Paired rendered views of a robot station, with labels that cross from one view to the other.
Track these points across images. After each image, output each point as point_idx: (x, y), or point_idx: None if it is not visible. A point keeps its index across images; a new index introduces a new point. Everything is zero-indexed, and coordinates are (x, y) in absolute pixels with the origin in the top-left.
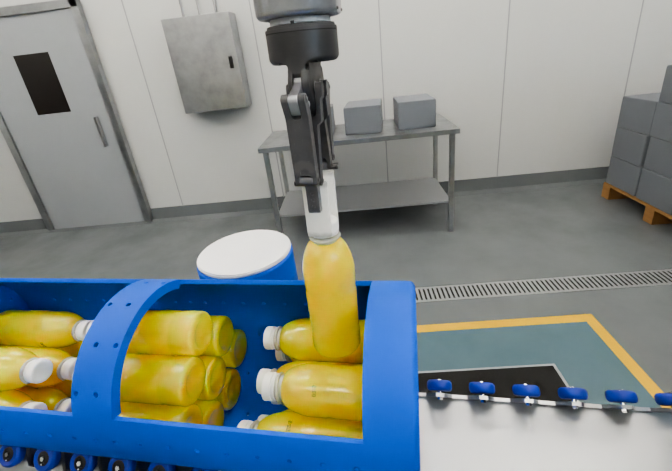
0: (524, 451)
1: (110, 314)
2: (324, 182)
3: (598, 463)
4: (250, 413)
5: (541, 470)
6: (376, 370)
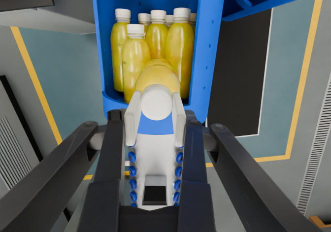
0: None
1: None
2: (126, 144)
3: (156, 153)
4: None
5: (152, 136)
6: (113, 108)
